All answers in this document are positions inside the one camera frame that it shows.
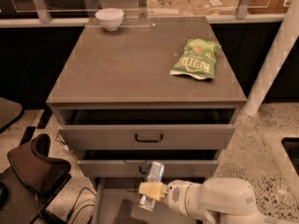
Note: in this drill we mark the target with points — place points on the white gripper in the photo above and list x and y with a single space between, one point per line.
177 194

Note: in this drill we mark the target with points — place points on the silver blue redbull can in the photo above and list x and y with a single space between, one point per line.
154 174

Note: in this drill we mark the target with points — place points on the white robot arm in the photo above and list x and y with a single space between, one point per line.
216 201

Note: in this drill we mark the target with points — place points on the grey middle drawer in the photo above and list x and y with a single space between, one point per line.
135 163

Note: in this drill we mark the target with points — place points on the grey top drawer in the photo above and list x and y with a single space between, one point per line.
148 129

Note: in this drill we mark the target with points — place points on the grey drawer cabinet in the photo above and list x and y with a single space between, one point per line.
130 69

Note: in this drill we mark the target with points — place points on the dark brown chair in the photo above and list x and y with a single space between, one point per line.
31 182

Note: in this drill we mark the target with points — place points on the green kettle chips bag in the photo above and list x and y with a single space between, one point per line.
198 59

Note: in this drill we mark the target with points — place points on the dark round table edge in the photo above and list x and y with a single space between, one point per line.
10 112

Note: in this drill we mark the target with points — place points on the white ceramic bowl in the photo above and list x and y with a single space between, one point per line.
110 18

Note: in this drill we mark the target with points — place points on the left cardboard box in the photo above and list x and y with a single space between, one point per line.
169 8

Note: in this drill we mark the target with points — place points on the cardboard box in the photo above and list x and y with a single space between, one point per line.
169 8
214 7

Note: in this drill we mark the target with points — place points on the right cardboard box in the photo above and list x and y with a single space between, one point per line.
214 7

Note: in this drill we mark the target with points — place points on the white diagonal post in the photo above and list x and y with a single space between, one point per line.
287 34

